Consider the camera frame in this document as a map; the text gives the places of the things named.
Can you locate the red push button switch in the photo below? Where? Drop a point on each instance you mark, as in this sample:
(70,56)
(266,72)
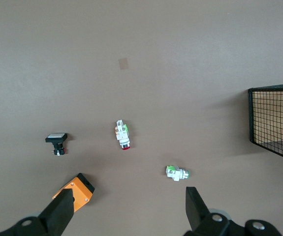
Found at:
(122,136)

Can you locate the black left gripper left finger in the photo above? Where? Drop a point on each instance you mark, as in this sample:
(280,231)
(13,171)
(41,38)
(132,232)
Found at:
(57,216)

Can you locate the black square white-cap button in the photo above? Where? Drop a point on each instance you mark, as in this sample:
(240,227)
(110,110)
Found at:
(56,138)

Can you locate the orange button enclosure box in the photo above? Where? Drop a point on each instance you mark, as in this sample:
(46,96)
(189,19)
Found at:
(82,194)

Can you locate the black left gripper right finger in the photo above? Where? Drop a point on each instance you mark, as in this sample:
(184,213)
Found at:
(198,214)

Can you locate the green white connector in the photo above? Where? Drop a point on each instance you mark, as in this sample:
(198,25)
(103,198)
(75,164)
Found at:
(177,173)

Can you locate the brown tape patch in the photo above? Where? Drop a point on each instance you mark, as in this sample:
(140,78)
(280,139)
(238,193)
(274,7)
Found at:
(123,64)

